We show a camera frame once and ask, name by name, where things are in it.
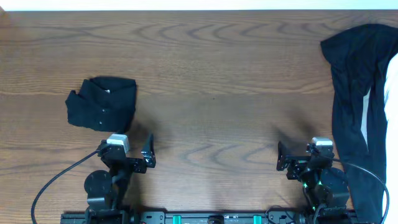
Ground black leggings with grey waistband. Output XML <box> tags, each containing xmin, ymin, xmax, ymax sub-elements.
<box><xmin>320</xmin><ymin>24</ymin><xmax>397</xmax><ymax>223</ymax></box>

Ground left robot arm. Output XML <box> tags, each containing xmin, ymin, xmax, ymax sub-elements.
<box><xmin>84</xmin><ymin>134</ymin><xmax>156</xmax><ymax>224</ymax></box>

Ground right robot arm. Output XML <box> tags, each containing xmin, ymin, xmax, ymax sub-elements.
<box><xmin>276</xmin><ymin>137</ymin><xmax>349</xmax><ymax>223</ymax></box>

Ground folded black shirt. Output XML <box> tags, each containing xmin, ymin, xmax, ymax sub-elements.
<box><xmin>65</xmin><ymin>77</ymin><xmax>137</xmax><ymax>134</ymax></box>

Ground white garment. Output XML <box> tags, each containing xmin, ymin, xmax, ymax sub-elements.
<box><xmin>384</xmin><ymin>55</ymin><xmax>397</xmax><ymax>224</ymax></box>

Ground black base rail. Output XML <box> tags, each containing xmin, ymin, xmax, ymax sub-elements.
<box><xmin>60</xmin><ymin>209</ymin><xmax>359</xmax><ymax>224</ymax></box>

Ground right black cable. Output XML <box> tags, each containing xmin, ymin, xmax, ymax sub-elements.
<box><xmin>310</xmin><ymin>146</ymin><xmax>390</xmax><ymax>224</ymax></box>

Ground black cable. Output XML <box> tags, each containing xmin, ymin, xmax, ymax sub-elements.
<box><xmin>310</xmin><ymin>146</ymin><xmax>390</xmax><ymax>224</ymax></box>
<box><xmin>30</xmin><ymin>150</ymin><xmax>102</xmax><ymax>224</ymax></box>

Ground left black cable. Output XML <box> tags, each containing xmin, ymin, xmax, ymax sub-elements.
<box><xmin>30</xmin><ymin>150</ymin><xmax>102</xmax><ymax>224</ymax></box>

